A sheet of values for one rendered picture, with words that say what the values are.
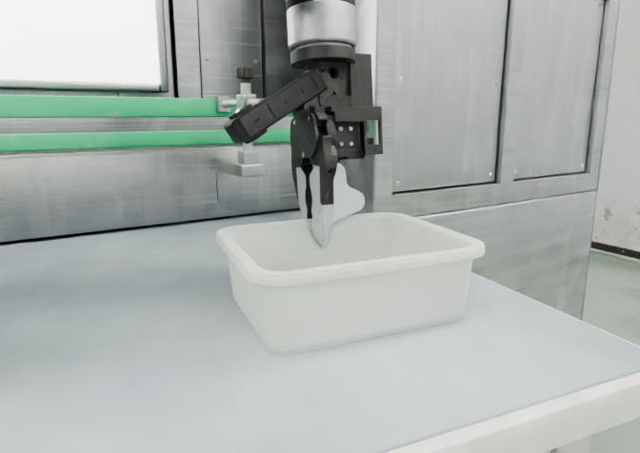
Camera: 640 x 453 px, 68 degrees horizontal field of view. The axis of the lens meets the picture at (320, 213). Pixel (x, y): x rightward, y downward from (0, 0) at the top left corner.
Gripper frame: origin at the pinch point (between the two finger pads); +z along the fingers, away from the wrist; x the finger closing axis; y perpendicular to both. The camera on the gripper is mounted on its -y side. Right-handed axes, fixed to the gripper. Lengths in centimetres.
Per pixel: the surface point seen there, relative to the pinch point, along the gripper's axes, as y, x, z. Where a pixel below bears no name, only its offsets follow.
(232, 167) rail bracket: -1.3, 28.6, -8.1
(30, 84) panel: -31, 49, -24
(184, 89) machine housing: -4, 55, -25
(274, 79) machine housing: 17, 57, -28
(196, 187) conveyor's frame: -6.0, 35.9, -4.8
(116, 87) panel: -17, 51, -24
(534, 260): 68, 30, 17
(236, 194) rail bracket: 1.1, 36.4, -3.2
